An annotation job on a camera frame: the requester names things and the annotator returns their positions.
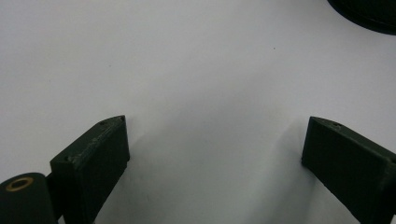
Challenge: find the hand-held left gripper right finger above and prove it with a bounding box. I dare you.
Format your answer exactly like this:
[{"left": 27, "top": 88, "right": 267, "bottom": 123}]
[{"left": 301, "top": 116, "right": 396, "bottom": 224}]

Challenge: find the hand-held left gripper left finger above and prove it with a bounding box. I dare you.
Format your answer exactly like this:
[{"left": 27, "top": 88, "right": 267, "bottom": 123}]
[{"left": 49, "top": 115, "right": 132, "bottom": 224}]

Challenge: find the black mesh pen cup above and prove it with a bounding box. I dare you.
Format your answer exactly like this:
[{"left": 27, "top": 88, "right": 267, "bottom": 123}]
[{"left": 326, "top": 0, "right": 396, "bottom": 36}]

